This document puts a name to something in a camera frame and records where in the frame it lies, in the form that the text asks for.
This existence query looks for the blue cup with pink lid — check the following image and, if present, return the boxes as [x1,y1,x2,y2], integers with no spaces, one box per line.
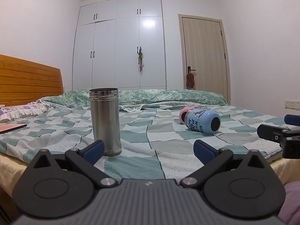
[179,106,221,135]

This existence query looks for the purple clothing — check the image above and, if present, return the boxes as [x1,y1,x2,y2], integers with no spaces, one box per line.
[284,181,300,225]

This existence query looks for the hanging ornament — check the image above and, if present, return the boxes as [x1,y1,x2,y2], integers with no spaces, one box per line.
[137,47,145,75]

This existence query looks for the wall socket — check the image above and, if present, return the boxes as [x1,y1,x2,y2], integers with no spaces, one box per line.
[284,100,300,110]

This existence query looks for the beige wooden door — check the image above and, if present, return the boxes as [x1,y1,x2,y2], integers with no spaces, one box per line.
[178,14,231,105]

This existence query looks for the pink book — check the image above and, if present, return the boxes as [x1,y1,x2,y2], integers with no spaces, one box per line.
[0,123,28,134]

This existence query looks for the purple floral pillow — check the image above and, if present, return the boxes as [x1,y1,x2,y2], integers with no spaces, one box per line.
[0,102,49,124]

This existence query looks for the checkered blanket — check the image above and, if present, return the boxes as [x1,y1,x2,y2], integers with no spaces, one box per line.
[0,103,287,181]

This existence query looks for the wooden headboard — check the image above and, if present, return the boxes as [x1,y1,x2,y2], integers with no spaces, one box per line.
[0,54,64,107]

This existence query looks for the brown hanging bag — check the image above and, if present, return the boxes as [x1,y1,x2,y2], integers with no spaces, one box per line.
[186,72,196,90]

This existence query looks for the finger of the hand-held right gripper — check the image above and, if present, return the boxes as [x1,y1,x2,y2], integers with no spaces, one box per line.
[257,124,300,144]
[284,114,300,131]

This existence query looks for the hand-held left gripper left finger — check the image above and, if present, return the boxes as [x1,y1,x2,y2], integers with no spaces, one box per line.
[28,140,118,188]

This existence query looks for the white wardrobe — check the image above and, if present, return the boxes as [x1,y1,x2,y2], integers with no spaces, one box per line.
[72,0,167,92]

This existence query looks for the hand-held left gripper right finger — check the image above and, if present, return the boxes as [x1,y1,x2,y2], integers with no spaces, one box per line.
[180,140,272,188]

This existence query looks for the stainless steel cup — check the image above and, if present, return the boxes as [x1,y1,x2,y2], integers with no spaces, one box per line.
[89,88,122,156]

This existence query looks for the green floral quilt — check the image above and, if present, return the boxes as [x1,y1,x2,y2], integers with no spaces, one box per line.
[44,88,228,111]

